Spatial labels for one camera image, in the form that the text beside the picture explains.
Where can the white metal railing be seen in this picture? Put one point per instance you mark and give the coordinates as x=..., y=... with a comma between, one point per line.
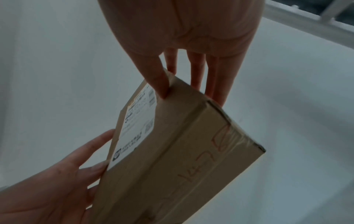
x=307, y=13

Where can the person's right hand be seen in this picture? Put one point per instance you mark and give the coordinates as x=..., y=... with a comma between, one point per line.
x=182, y=24

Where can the person's left hand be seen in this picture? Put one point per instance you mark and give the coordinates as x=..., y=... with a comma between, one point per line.
x=47, y=188

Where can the brown cardboard parcel box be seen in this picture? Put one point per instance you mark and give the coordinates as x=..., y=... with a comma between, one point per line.
x=177, y=157

